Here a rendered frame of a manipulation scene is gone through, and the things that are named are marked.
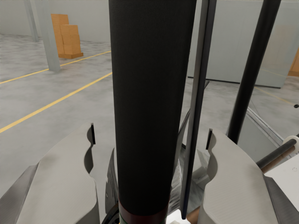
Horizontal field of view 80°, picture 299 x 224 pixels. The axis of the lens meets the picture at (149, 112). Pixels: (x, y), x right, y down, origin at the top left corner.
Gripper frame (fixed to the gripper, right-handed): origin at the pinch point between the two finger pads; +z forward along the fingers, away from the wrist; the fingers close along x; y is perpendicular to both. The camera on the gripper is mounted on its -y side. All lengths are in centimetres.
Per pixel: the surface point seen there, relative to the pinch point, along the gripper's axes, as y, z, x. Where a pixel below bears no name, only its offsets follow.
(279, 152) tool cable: 9.9, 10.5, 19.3
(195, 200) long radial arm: 36.5, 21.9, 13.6
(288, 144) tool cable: 9.9, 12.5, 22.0
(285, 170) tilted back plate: 23.7, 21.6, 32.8
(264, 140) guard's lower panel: 55, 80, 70
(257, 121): 48, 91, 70
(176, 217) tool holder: 10.9, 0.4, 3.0
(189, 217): 10.9, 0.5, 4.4
